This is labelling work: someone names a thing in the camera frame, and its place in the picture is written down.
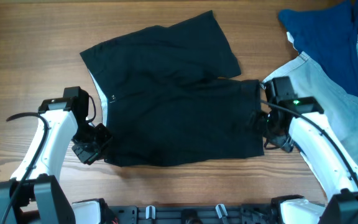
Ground black shorts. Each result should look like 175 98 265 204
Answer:
80 11 264 167

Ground dark blue shirt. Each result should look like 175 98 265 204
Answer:
278 1 358 97

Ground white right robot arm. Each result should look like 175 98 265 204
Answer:
255 77 358 223

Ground light blue denim jeans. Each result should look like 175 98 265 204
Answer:
262 37 358 165

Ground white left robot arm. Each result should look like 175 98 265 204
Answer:
0 86 118 223

